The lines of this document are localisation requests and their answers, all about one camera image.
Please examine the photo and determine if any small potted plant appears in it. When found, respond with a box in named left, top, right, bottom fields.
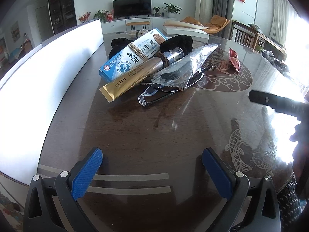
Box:
left=153, top=7, right=160, bottom=17

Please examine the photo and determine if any red flower vase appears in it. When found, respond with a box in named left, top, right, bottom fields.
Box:
left=78, top=12, right=91, bottom=24

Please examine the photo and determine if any black television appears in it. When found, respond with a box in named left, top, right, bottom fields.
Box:
left=113, top=0, right=152, bottom=18

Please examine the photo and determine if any dark display cabinet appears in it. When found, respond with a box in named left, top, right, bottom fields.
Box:
left=48, top=0, right=77, bottom=35

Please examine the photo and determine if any white tv cabinet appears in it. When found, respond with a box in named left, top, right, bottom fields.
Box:
left=101, top=17, right=179, bottom=34

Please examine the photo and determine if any black velvet pouch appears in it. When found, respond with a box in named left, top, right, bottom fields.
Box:
left=160, top=35, right=193, bottom=55
left=108, top=38, right=133, bottom=59

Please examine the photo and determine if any red snack packet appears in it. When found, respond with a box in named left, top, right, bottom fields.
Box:
left=229, top=48, right=240, bottom=73

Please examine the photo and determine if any person's right hand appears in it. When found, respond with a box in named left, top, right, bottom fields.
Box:
left=290, top=122, right=308, bottom=173

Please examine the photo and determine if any wooden stool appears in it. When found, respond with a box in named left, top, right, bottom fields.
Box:
left=126, top=21, right=151, bottom=30

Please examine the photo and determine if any clear plastic bag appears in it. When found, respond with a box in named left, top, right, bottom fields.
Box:
left=151, top=43, right=220, bottom=92

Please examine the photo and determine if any white flat carton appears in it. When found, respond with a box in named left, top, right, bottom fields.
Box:
left=163, top=19, right=210, bottom=39

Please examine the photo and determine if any orange lounge chair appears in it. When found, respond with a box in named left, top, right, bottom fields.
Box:
left=181, top=15, right=230, bottom=35

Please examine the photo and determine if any white storage box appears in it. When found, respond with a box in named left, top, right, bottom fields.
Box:
left=1, top=20, right=104, bottom=185

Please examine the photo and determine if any green potted plant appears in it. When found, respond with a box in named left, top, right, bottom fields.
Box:
left=93, top=9, right=109, bottom=23
left=163, top=3, right=182, bottom=18

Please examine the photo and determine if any wooden dining chair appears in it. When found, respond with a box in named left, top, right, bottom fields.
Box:
left=229, top=20, right=259, bottom=49

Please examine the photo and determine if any blue white medicine box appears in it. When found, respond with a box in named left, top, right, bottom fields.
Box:
left=99, top=28, right=166, bottom=82

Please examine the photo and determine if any green potted plant right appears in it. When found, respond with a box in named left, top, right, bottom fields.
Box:
left=163, top=3, right=182, bottom=18

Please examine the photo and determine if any gold cosmetic tube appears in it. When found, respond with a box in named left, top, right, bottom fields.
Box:
left=99, top=47, right=184, bottom=103

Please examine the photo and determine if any green potted plant left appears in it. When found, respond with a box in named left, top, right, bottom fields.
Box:
left=93, top=9, right=109, bottom=23

